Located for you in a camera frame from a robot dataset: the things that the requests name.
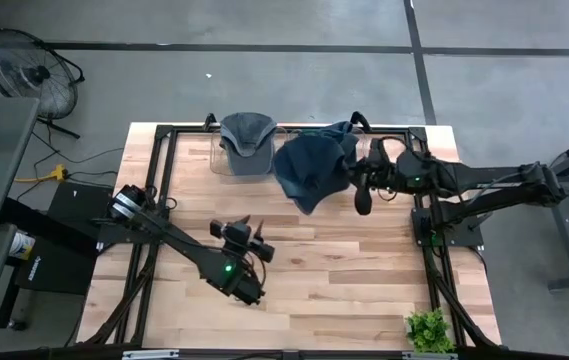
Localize black aluminium table frame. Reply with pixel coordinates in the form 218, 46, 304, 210
83, 123, 498, 351

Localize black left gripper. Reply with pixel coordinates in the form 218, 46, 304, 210
208, 214, 276, 264

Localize black floor fan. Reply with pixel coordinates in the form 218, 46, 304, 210
0, 27, 86, 140

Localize green potted plant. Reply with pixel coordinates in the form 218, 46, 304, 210
404, 308, 456, 354

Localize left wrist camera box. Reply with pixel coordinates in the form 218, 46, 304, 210
224, 223, 253, 249

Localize dark blue denim hat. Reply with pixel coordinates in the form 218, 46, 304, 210
308, 121, 360, 144
336, 134, 361, 169
272, 135, 350, 216

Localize silver bracket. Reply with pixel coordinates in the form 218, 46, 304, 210
122, 349, 180, 360
402, 351, 458, 360

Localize yellow power plug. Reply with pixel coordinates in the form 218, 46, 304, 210
13, 164, 69, 184

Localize grey baseball cap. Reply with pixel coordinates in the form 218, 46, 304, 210
218, 112, 279, 177

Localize black floor cable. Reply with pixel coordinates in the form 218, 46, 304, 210
31, 130, 125, 166

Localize clear plastic bin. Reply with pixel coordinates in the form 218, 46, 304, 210
206, 127, 287, 177
285, 127, 367, 177

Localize black printed box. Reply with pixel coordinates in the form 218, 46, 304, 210
16, 249, 100, 296

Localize black flat case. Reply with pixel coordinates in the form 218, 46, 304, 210
46, 180, 115, 226

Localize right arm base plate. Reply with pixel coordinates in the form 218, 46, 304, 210
411, 207, 485, 247

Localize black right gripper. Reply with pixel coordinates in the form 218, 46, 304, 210
347, 137, 400, 217

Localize white paper cup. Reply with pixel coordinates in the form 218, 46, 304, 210
8, 230, 37, 261

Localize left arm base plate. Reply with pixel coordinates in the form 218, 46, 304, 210
96, 222, 168, 246

